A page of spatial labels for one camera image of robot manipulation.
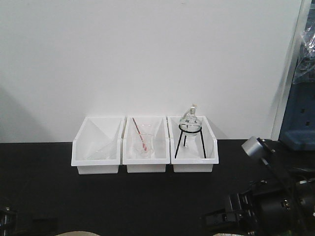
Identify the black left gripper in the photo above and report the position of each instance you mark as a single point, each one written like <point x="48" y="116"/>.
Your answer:
<point x="7" y="217"/>

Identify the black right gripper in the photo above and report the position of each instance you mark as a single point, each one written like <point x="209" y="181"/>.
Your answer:
<point x="237" y="218"/>

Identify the beige round plate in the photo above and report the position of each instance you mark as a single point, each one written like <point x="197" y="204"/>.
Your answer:
<point x="78" y="233"/>

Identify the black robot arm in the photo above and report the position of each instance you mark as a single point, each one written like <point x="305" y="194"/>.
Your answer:
<point x="41" y="194"/>

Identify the right white storage bin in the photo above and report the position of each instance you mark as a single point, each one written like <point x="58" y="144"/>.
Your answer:
<point x="190" y="159"/>

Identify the white storage bin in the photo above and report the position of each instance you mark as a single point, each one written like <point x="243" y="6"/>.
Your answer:
<point x="96" y="149"/>
<point x="147" y="125"/>
<point x="190" y="159"/>

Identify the blue-grey pegboard drying rack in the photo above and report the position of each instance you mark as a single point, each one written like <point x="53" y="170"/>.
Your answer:
<point x="298" y="126"/>

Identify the glass alcohol lamp flask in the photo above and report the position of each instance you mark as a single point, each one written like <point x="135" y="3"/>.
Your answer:
<point x="189" y="122"/>

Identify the left white storage bin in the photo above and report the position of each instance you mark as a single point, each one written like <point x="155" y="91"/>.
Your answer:
<point x="96" y="149"/>

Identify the clear glass beaker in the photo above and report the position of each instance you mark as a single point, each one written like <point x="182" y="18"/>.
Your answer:
<point x="139" y="152"/>

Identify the middle white storage bin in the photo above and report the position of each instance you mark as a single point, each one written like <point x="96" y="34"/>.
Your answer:
<point x="147" y="125"/>

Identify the red glass stirring rod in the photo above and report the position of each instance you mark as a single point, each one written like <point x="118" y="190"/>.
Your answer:
<point x="144" y="146"/>

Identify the plastic bag of pegs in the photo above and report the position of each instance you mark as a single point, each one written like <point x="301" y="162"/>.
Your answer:
<point x="305" y="69"/>

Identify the black wire tripod stand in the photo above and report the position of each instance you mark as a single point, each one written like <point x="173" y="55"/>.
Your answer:
<point x="190" y="136"/>

